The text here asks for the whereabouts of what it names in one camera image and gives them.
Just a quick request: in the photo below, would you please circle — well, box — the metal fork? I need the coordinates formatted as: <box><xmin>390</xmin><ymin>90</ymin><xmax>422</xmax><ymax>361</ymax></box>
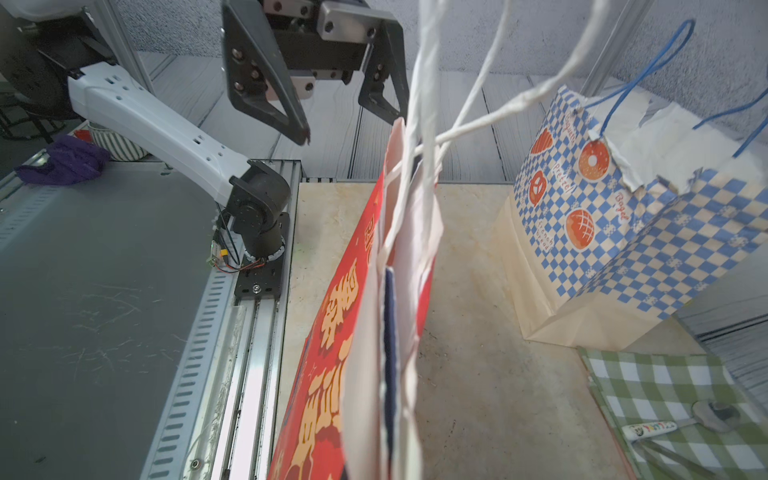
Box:
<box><xmin>632</xmin><ymin>441</ymin><xmax>721</xmax><ymax>480</ymax></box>

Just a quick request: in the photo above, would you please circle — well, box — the purple cloth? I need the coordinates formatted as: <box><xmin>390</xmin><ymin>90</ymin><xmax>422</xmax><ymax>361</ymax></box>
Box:
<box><xmin>15</xmin><ymin>136</ymin><xmax>111</xmax><ymax>186</ymax></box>

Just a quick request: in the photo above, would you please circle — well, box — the right frame post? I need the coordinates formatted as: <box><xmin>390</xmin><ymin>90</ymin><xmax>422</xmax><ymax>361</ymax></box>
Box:
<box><xmin>580</xmin><ymin>0</ymin><xmax>655</xmax><ymax>97</ymax></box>

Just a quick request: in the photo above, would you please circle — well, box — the frame post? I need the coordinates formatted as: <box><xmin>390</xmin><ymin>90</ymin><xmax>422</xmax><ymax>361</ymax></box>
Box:
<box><xmin>580</xmin><ymin>0</ymin><xmax>655</xmax><ymax>97</ymax></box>
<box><xmin>88</xmin><ymin>0</ymin><xmax>154</xmax><ymax>93</ymax></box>

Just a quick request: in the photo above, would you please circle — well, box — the blue checkered paper bag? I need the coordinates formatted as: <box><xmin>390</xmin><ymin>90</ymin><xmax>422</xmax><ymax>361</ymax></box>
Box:
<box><xmin>494</xmin><ymin>17</ymin><xmax>768</xmax><ymax>352</ymax></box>

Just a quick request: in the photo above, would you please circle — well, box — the green checkered cloth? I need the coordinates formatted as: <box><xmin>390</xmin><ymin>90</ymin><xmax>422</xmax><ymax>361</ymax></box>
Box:
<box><xmin>577</xmin><ymin>348</ymin><xmax>767</xmax><ymax>479</ymax></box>

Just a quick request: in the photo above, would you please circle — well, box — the left frame post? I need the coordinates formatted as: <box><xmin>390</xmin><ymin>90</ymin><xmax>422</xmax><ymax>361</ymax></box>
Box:
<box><xmin>88</xmin><ymin>0</ymin><xmax>154</xmax><ymax>93</ymax></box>

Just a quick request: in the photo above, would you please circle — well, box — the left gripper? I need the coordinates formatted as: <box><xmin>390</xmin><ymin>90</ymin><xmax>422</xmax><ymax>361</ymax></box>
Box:
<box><xmin>221</xmin><ymin>0</ymin><xmax>409</xmax><ymax>145</ymax></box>

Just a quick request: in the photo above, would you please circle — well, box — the metal spoon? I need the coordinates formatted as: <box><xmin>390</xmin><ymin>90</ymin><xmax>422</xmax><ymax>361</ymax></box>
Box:
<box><xmin>620</xmin><ymin>400</ymin><xmax>741</xmax><ymax>442</ymax></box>

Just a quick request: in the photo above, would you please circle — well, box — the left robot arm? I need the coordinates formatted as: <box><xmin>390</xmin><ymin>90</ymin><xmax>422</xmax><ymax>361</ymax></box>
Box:
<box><xmin>1</xmin><ymin>1</ymin><xmax>409</xmax><ymax>263</ymax></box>

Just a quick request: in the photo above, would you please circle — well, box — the red paper gift bag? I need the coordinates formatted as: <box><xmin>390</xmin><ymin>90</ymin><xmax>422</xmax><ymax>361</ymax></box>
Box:
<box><xmin>268</xmin><ymin>1</ymin><xmax>609</xmax><ymax>479</ymax></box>

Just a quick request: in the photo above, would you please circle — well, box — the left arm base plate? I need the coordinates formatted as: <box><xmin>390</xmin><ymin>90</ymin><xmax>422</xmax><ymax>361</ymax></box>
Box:
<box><xmin>234</xmin><ymin>212</ymin><xmax>291</xmax><ymax>299</ymax></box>

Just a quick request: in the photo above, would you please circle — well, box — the striped bowl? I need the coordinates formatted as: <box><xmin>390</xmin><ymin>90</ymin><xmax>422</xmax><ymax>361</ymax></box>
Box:
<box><xmin>88</xmin><ymin>121</ymin><xmax>149</xmax><ymax>162</ymax></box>

